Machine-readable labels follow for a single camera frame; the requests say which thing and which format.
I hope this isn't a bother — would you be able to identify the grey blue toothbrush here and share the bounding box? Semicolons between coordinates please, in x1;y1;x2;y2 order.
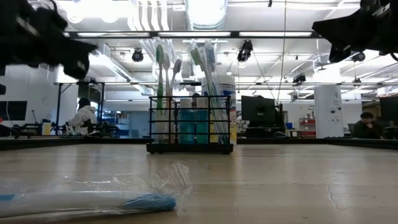
169;58;183;144

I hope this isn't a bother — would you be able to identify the person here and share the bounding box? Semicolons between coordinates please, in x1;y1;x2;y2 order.
352;111;385;140
67;97;100;138

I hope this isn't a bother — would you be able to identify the black horizontal crossbar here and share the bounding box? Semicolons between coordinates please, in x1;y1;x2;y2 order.
62;30;324;39

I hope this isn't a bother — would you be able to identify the black metal rack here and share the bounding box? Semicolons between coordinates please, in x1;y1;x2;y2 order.
55;81;106;136

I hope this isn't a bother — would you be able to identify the red shelf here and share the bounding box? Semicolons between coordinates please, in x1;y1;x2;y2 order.
298;117;317;138

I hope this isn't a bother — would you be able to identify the silver ventilation duct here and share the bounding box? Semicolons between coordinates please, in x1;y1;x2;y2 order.
185;0;229;32

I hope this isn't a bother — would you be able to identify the black wall screen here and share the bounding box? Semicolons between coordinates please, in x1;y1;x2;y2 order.
0;100;28;121

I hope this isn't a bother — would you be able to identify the black aluminium table frame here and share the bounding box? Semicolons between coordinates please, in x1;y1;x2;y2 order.
0;136;398;151

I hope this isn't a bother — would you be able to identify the teal mouthwash bottle white cap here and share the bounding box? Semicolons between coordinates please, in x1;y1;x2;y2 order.
179;98;197;144
196;97;211;144

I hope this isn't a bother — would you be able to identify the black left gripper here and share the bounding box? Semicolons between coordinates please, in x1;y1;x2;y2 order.
18;0;98;79

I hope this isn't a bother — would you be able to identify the white-lidded wipes canister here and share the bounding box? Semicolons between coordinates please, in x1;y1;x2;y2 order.
201;73;238;146

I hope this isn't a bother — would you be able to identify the black wire caddy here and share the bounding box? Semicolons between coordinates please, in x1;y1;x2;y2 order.
146;95;234;156

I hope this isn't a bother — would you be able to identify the black ceiling spotlight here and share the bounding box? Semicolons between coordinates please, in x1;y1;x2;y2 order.
351;51;367;63
292;73;307;85
131;49;144;63
236;40;254;62

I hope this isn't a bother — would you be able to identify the black desk monitor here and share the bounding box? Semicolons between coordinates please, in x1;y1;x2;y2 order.
378;95;398;127
241;95;277;125

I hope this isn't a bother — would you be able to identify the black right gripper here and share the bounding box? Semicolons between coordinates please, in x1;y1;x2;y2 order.
312;0;398;63

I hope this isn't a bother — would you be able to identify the white pillar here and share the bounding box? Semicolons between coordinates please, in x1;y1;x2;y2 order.
313;84;345;139

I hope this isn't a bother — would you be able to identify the white orange toothbrush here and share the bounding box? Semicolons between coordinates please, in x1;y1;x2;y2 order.
163;52;174;144

